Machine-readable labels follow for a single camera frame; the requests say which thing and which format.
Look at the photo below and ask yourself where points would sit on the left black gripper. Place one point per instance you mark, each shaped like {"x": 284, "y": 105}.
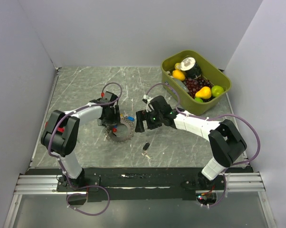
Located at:
{"x": 115, "y": 119}

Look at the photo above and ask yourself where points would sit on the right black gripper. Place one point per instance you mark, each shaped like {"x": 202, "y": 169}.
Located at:
{"x": 141, "y": 115}

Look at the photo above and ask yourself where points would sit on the large metal keyring with keys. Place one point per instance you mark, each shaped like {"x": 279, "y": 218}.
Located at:
{"x": 125, "y": 131}

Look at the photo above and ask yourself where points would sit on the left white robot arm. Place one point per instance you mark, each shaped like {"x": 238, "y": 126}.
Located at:
{"x": 61, "y": 132}

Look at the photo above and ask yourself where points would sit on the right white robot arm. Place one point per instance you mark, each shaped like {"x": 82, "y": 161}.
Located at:
{"x": 225, "y": 140}

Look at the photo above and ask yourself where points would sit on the loose black-headed key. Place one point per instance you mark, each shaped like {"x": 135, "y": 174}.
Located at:
{"x": 145, "y": 148}

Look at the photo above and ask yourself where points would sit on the olive green plastic bin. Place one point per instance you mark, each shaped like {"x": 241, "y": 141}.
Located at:
{"x": 177, "y": 88}

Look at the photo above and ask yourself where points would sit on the orange fruit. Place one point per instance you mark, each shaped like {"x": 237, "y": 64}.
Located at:
{"x": 178, "y": 74}

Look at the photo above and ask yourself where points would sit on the dark red grapes bunch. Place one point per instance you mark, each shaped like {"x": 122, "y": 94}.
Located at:
{"x": 194, "y": 85}

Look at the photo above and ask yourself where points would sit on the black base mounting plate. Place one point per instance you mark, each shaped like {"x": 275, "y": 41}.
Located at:
{"x": 142, "y": 184}

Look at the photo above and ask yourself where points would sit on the yellow pear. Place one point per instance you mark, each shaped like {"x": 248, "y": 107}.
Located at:
{"x": 204, "y": 93}

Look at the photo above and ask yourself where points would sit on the black can with white lid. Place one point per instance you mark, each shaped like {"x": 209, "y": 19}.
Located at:
{"x": 190, "y": 67}

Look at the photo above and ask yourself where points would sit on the green lime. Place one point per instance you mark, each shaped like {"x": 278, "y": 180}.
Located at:
{"x": 217, "y": 90}

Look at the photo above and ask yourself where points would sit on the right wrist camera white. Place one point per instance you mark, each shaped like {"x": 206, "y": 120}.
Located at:
{"x": 147, "y": 100}

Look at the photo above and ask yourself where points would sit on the aluminium rail frame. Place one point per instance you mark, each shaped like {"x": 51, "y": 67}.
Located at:
{"x": 51, "y": 181}

